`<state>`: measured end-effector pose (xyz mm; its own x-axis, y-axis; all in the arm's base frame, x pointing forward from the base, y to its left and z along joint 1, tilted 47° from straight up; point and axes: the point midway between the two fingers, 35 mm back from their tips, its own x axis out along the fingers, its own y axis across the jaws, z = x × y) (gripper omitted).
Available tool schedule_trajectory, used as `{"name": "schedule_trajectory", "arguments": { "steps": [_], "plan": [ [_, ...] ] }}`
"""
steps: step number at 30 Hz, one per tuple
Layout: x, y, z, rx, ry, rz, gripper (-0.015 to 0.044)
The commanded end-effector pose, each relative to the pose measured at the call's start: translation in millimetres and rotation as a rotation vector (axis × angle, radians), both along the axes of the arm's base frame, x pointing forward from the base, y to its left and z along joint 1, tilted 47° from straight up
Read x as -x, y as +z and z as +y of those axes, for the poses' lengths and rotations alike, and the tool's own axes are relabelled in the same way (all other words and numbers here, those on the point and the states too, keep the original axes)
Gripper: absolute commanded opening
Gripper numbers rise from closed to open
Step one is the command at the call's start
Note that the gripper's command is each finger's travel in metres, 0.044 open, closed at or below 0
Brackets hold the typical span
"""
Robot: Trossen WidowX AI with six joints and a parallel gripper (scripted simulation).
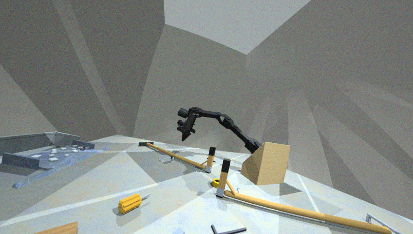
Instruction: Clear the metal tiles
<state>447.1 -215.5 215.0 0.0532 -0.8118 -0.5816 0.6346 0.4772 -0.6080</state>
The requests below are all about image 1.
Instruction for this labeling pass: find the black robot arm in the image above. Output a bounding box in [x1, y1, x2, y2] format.
[177, 107, 262, 154]

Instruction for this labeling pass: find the yellow ring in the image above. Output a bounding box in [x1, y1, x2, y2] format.
[212, 178, 219, 188]

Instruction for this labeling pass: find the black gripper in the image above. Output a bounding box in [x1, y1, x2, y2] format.
[177, 120, 195, 141]

